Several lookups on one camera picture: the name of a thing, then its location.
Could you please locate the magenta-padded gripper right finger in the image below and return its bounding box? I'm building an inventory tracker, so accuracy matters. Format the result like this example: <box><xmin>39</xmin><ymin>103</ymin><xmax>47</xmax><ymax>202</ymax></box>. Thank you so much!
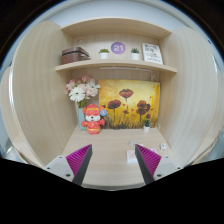
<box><xmin>134</xmin><ymin>143</ymin><xmax>183</xmax><ymax>186</ymax></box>

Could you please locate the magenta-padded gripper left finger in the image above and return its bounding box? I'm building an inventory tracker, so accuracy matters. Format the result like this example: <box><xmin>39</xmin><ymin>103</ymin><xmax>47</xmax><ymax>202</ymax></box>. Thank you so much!
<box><xmin>43</xmin><ymin>143</ymin><xmax>94</xmax><ymax>187</ymax></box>

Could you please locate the pastel coloured power strip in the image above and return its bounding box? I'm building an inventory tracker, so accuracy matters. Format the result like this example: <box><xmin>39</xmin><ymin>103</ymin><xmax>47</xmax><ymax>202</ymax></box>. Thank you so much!
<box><xmin>126</xmin><ymin>147</ymin><xmax>159</xmax><ymax>165</ymax></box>

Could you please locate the white plug adapter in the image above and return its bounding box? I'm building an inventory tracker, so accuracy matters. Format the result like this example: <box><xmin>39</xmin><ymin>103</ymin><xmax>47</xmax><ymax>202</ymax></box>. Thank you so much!
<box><xmin>128</xmin><ymin>141</ymin><xmax>145</xmax><ymax>148</ymax></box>

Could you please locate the small plant in white pot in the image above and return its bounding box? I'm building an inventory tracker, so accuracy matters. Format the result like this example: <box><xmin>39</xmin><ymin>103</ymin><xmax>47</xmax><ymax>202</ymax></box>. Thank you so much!
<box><xmin>142</xmin><ymin>117</ymin><xmax>152</xmax><ymax>134</ymax></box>

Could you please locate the teal vase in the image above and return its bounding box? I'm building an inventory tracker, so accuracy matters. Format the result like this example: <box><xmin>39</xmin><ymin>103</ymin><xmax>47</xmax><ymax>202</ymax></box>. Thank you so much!
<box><xmin>76</xmin><ymin>106</ymin><xmax>88</xmax><ymax>131</ymax></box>

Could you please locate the red plush toy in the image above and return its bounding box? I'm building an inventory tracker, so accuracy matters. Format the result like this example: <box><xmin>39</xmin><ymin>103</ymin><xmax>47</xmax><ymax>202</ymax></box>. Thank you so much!
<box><xmin>80</xmin><ymin>103</ymin><xmax>109</xmax><ymax>136</ymax></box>

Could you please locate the pink and white flower bouquet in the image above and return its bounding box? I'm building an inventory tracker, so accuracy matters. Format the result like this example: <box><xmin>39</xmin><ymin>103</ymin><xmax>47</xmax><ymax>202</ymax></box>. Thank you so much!
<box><xmin>64</xmin><ymin>74</ymin><xmax>101</xmax><ymax>110</ymax></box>

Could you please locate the yellow poppy flower painting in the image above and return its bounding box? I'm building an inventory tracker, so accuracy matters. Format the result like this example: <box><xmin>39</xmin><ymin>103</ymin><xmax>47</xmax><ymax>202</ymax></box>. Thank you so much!
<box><xmin>98</xmin><ymin>78</ymin><xmax>162</xmax><ymax>130</ymax></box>

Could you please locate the white light bar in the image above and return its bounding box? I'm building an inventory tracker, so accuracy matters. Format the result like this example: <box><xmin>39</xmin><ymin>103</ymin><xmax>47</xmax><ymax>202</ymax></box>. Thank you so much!
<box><xmin>99</xmin><ymin>66</ymin><xmax>153</xmax><ymax>72</ymax></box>

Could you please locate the wooden wall shelf with items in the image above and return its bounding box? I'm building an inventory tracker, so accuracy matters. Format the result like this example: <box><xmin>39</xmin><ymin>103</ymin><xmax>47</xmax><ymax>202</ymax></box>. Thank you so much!
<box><xmin>54</xmin><ymin>16</ymin><xmax>179</xmax><ymax>75</ymax></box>

